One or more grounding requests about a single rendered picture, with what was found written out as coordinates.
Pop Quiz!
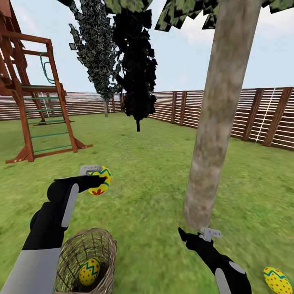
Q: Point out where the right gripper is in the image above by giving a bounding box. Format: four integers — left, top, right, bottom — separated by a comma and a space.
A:
178, 227, 214, 262

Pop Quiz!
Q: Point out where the wicker basket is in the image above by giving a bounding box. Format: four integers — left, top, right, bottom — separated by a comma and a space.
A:
53, 227, 117, 294

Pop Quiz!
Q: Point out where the easter egg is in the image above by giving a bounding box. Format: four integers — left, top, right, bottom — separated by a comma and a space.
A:
88, 166, 111, 195
263, 267, 293, 294
78, 256, 101, 288

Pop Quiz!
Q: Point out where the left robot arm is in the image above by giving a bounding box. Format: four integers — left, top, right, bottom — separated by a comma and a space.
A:
0, 165, 106, 294

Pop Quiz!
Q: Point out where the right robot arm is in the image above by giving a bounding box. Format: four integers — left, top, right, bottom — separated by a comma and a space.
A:
178, 227, 252, 294

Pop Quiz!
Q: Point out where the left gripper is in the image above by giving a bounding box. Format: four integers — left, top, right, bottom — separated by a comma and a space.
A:
77, 175, 106, 190

